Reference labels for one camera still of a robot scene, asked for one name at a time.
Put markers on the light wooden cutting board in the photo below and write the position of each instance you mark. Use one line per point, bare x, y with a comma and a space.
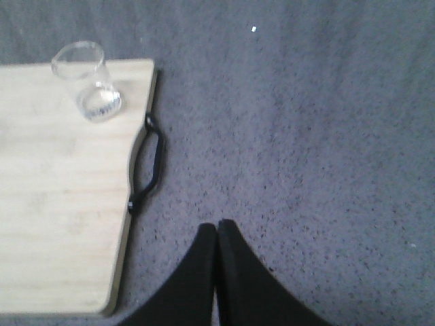
65, 184

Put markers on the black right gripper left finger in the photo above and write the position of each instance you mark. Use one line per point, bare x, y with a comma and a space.
186, 297

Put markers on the black cutting board handle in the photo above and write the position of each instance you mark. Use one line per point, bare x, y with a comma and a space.
137, 198

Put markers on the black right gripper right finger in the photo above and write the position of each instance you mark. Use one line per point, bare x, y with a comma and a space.
247, 293

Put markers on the clear glass beaker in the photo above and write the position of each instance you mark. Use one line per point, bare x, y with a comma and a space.
81, 67

